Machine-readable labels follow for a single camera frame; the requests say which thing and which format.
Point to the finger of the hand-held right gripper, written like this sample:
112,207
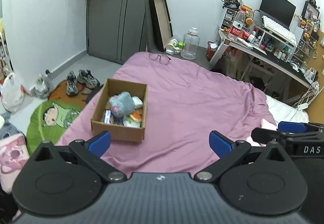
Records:
263,135
292,127

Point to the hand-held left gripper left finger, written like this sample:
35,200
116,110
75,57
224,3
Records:
100,141

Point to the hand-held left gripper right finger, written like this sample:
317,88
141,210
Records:
219,143

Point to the cardboard box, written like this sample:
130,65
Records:
119,135

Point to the grey plush toy pink patches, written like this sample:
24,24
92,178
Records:
122,103

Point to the burger plush toy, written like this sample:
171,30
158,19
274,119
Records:
136,116

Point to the white pouch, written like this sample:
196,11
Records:
138,102

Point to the pink plush cushion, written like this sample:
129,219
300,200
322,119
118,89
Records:
267,124

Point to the white bedding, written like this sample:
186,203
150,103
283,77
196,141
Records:
283,111

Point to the blue pink printed packet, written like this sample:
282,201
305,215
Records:
108,117

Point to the pink bedsheet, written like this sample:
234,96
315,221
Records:
197,102

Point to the grey sneaker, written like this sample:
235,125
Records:
71,85
87,78

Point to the green leaf cartoon rug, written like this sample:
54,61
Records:
38,125

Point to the white desk black top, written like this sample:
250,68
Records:
278,60

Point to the clear plastic bag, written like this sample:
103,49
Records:
43,86

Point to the printed shopping bag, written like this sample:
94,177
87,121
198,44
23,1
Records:
231,62

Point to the pink cartoon plush pillow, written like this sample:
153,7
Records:
11,158

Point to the white keyboard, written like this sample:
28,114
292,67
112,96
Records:
278,29

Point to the white plastic bag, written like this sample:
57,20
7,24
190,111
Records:
11,95

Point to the eyeglasses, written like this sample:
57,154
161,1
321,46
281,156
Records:
162,58

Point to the clear water jug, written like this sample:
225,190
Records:
189,44

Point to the green lid jar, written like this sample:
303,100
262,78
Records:
180,45

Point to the white food tub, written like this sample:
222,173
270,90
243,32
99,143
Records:
173,43

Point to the red label water bottle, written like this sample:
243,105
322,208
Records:
236,26

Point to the black computer monitor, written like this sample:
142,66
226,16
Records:
277,9

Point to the small drawer organiser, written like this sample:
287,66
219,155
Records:
229,19

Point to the grey door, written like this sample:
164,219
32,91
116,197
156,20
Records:
108,16

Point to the picture frame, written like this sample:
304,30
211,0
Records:
310,12

